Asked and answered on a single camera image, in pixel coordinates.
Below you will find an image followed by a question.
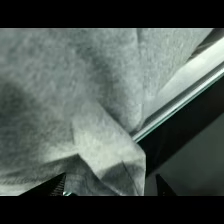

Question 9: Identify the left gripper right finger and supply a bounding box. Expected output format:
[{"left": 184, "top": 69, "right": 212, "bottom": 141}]
[{"left": 154, "top": 173, "right": 178, "bottom": 197}]

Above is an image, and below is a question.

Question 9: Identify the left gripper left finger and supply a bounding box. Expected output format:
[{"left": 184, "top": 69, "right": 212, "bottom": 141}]
[{"left": 19, "top": 171, "right": 68, "bottom": 197}]

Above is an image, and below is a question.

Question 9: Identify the grey T-shirt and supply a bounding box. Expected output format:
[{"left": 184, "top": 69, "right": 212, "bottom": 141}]
[{"left": 0, "top": 27, "right": 215, "bottom": 197}]

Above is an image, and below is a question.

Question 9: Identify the silver frame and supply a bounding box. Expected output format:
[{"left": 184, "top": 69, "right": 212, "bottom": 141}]
[{"left": 130, "top": 34, "right": 224, "bottom": 144}]

